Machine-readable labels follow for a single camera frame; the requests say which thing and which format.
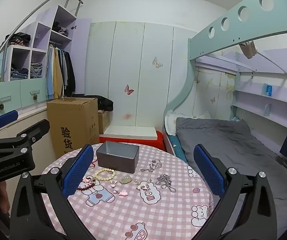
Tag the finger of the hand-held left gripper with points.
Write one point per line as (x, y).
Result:
(6, 118)
(37, 130)

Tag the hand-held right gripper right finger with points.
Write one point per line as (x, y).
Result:
(208, 172)

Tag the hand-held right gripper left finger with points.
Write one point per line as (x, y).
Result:
(78, 172)

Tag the grey metal tin box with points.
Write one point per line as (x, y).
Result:
(118, 163)

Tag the pink bear charm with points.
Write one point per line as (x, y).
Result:
(122, 193)

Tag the person's left forearm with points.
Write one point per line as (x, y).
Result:
(1, 195)

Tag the teal drawer cabinet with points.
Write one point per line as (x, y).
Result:
(11, 90)

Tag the large cardboard box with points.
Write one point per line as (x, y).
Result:
(68, 120)

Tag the white triangular pendant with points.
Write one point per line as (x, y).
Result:
(113, 184)

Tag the grey blanket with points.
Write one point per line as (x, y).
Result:
(221, 135)

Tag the teal bed mat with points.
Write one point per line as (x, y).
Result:
(176, 145)

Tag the pale green jade pendant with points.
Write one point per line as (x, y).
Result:
(125, 180)

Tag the folded blue jeans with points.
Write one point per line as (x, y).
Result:
(19, 73)

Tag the small cardboard box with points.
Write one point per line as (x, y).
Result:
(103, 122)

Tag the red ottoman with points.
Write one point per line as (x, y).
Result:
(159, 141)

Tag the row of hanging clothes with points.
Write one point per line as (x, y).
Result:
(58, 72)

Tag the white board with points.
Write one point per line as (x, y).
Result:
(131, 132)

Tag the pink checked tablecloth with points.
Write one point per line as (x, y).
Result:
(158, 217)

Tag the small pink butterfly sticker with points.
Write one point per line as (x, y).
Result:
(212, 100)

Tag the black bag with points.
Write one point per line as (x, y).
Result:
(106, 103)

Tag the black clothes pile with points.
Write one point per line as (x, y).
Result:
(19, 38)

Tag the lilac stair shelf unit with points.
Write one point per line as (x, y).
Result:
(43, 32)

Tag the dark pink butterfly sticker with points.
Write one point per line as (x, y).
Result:
(128, 89)

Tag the small blue box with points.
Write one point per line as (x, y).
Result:
(267, 89)

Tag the grey metal handrail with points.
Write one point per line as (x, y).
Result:
(33, 13)

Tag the white wardrobe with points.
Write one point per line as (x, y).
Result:
(133, 67)

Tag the beige butterfly sticker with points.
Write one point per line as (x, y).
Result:
(157, 62)

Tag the beige hanging pouch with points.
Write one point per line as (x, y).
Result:
(248, 48)

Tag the lilac wall shelf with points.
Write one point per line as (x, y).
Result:
(258, 105)

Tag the teal bunk bed frame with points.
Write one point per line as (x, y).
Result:
(253, 27)

